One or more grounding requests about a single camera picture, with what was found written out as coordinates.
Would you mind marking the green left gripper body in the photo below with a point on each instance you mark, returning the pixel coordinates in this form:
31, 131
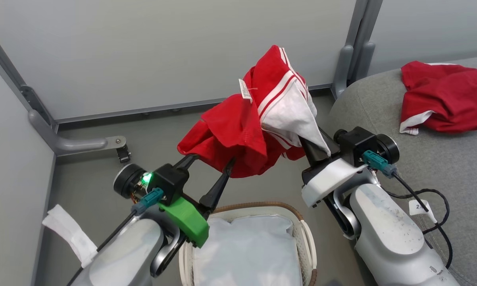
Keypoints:
187, 218

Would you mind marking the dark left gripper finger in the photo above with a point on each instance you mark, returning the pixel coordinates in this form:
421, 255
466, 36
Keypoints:
187, 162
216, 190

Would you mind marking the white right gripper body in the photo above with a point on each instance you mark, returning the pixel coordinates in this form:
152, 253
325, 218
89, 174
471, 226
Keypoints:
329, 176

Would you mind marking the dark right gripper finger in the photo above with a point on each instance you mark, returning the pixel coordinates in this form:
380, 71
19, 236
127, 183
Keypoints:
312, 153
329, 140

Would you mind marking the red white striped labelled garment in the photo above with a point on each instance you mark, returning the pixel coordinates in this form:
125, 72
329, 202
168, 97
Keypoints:
234, 131

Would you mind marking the red garment with white hem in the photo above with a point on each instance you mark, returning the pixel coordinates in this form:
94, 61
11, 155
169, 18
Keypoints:
449, 99

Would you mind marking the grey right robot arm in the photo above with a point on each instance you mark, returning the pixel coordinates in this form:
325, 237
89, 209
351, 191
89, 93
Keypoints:
389, 234

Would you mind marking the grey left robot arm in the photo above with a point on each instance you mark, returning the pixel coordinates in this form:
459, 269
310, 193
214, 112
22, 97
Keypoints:
131, 254

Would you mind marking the grey fabric sofa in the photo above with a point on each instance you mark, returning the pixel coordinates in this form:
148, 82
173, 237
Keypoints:
460, 167

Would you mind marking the black caster wheel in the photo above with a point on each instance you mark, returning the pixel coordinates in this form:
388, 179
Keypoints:
123, 154

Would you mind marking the white basket with brown rim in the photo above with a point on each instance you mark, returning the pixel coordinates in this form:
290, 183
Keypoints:
308, 238

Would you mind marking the white basket liner cloth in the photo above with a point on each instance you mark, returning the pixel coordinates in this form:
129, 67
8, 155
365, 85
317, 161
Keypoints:
250, 250

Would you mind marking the grey partition support foot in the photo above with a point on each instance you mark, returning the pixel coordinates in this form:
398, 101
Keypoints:
75, 145

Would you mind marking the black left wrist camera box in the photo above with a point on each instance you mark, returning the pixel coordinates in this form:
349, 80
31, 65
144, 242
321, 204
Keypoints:
169, 180

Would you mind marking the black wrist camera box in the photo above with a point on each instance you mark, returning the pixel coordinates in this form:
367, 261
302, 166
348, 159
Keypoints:
169, 180
355, 145

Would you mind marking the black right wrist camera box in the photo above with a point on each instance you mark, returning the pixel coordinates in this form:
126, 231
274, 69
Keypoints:
355, 145

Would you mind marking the grey partition bottom rail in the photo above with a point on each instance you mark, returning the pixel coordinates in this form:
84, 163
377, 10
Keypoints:
123, 112

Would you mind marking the grey partition double post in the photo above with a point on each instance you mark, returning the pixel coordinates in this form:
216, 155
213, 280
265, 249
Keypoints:
359, 39

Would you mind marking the grey partition corner post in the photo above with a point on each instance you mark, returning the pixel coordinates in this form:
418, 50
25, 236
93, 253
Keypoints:
4, 63

